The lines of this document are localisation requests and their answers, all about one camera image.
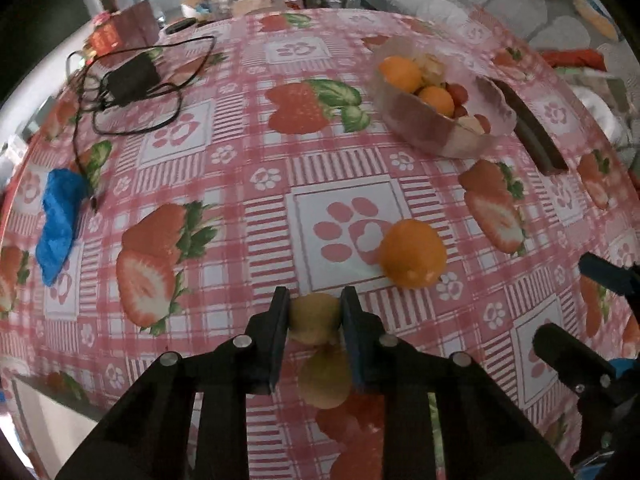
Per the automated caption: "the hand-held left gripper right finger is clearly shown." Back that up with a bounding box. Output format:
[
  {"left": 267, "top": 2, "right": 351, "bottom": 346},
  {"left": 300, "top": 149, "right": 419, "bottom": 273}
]
[{"left": 340, "top": 286, "right": 574, "bottom": 480}]

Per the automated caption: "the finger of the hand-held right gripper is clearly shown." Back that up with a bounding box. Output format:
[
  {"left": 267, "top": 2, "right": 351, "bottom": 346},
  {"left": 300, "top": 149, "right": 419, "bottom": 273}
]
[
  {"left": 531, "top": 323, "right": 621, "bottom": 467},
  {"left": 579, "top": 252, "right": 640, "bottom": 311}
]

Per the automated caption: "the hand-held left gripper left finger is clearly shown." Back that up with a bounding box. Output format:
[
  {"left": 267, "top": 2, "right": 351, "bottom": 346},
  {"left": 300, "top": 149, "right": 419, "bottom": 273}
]
[{"left": 55, "top": 286, "right": 292, "bottom": 480}]

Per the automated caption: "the brown kiwi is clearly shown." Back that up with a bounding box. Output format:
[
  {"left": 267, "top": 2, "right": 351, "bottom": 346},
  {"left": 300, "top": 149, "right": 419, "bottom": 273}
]
[
  {"left": 289, "top": 294, "right": 346, "bottom": 346},
  {"left": 298, "top": 347, "right": 353, "bottom": 409}
]

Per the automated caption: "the orange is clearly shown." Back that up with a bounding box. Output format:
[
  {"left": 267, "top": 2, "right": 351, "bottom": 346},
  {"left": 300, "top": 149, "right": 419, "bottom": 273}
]
[
  {"left": 378, "top": 56, "right": 423, "bottom": 94},
  {"left": 378, "top": 219, "right": 447, "bottom": 289},
  {"left": 417, "top": 85, "right": 455, "bottom": 118}
]

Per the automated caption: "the clear glass bowl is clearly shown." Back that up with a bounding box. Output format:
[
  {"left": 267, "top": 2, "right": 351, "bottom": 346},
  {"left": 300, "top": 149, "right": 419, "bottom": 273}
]
[{"left": 374, "top": 36, "right": 518, "bottom": 158}]

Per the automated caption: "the red checked strawberry tablecloth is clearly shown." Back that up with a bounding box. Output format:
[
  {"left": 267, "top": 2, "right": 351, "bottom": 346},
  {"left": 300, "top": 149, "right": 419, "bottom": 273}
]
[{"left": 0, "top": 7, "right": 640, "bottom": 480}]

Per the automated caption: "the white cloth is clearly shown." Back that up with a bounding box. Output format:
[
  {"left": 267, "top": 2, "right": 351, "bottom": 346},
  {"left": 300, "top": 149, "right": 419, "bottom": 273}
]
[{"left": 570, "top": 82, "right": 626, "bottom": 143}]

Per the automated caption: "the red cloth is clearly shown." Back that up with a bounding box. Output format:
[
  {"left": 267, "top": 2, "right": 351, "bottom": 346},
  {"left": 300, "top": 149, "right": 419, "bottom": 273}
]
[{"left": 540, "top": 49, "right": 608, "bottom": 71}]

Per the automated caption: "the white box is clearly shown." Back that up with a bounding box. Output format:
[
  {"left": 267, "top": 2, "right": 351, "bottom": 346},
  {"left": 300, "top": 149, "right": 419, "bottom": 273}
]
[{"left": 10, "top": 375, "right": 106, "bottom": 480}]

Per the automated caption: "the blue crumpled cloth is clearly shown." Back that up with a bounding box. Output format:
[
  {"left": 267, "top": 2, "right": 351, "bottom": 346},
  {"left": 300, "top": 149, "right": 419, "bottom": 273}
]
[{"left": 36, "top": 169, "right": 91, "bottom": 287}]

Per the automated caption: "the yellow and blue plush toy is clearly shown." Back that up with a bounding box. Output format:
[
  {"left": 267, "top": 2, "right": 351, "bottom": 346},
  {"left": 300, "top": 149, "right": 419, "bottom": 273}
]
[{"left": 572, "top": 0, "right": 621, "bottom": 41}]

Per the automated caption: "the grey striped blanket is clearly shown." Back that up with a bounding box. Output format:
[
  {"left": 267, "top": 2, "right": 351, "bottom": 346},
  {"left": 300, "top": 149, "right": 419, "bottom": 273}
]
[{"left": 360, "top": 0, "right": 583, "bottom": 48}]

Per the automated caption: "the black power adapter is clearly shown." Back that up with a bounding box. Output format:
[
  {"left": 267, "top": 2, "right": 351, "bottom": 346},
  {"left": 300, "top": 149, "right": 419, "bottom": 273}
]
[{"left": 102, "top": 55, "right": 162, "bottom": 108}]

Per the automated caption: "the bright red gift box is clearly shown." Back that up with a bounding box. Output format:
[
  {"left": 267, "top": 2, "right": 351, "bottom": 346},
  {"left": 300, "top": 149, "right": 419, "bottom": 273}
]
[{"left": 87, "top": 22, "right": 123, "bottom": 58}]

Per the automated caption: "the dark red gift box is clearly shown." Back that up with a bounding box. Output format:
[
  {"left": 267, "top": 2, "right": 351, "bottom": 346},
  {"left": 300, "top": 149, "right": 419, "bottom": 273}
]
[{"left": 112, "top": 0, "right": 161, "bottom": 48}]

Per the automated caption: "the black cable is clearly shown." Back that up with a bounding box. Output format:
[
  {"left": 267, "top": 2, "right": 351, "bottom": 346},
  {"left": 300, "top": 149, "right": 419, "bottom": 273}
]
[{"left": 66, "top": 35, "right": 217, "bottom": 211}]

